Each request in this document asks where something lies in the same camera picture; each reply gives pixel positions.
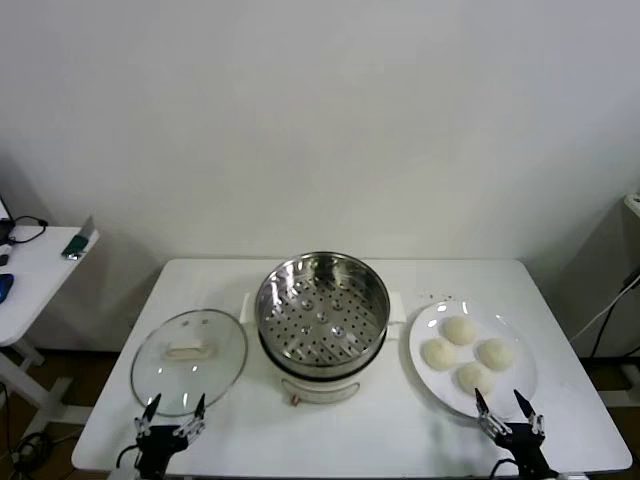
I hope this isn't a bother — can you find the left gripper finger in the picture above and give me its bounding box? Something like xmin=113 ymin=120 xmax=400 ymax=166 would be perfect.
xmin=172 ymin=392 xmax=207 ymax=444
xmin=133 ymin=392 xmax=163 ymax=443

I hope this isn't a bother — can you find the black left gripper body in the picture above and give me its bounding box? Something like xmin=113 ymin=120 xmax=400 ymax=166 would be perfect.
xmin=133 ymin=424 xmax=196 ymax=479

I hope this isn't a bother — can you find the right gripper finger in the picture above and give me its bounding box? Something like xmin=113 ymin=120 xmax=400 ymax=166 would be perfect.
xmin=514 ymin=388 xmax=546 ymax=442
xmin=475 ymin=387 xmax=512 ymax=444

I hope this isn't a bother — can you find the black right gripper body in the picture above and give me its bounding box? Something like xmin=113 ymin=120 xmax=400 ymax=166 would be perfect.
xmin=492 ymin=422 xmax=559 ymax=480

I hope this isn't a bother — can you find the white steamed baozi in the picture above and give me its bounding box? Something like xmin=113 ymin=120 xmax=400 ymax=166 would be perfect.
xmin=443 ymin=315 xmax=478 ymax=347
xmin=457 ymin=362 xmax=495 ymax=399
xmin=422 ymin=337 xmax=459 ymax=372
xmin=477 ymin=337 xmax=516 ymax=373

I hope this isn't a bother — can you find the round glass lid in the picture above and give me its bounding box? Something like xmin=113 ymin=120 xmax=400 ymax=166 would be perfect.
xmin=130 ymin=308 xmax=250 ymax=419

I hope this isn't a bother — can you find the perforated steel steamer basket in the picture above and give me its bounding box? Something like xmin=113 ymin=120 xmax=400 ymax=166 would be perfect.
xmin=254 ymin=252 xmax=392 ymax=369

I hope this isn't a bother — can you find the white round plate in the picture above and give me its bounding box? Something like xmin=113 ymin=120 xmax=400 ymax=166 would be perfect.
xmin=408 ymin=299 xmax=539 ymax=420

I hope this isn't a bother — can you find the white electric cooker pot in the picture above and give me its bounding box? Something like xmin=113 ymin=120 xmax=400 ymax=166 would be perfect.
xmin=238 ymin=290 xmax=406 ymax=407

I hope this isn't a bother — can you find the white side table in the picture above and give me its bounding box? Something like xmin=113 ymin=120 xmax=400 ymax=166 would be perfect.
xmin=0 ymin=224 xmax=101 ymax=441

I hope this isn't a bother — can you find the black desk device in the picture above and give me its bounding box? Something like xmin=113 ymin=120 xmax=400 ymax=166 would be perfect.
xmin=0 ymin=195 xmax=15 ymax=241

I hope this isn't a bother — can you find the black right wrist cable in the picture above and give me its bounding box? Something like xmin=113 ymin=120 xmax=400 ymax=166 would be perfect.
xmin=488 ymin=458 xmax=521 ymax=480

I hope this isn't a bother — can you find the white metal frame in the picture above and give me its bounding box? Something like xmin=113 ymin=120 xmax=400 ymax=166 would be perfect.
xmin=597 ymin=363 xmax=640 ymax=407

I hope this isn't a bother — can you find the black hanging cable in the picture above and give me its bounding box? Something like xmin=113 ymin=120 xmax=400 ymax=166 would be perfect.
xmin=591 ymin=294 xmax=624 ymax=359

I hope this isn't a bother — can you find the black floor cable bundle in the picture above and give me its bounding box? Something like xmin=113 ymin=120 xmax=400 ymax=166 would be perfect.
xmin=17 ymin=430 xmax=57 ymax=454

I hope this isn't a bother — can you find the white wall cable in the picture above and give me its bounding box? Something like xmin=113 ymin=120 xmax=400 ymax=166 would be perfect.
xmin=572 ymin=279 xmax=640 ymax=341

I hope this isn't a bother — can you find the green handled scraper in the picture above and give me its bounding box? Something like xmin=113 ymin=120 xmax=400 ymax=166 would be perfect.
xmin=60 ymin=214 xmax=99 ymax=262

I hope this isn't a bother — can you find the black desk cable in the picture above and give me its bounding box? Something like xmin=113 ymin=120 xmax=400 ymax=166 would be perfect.
xmin=0 ymin=214 xmax=50 ymax=246

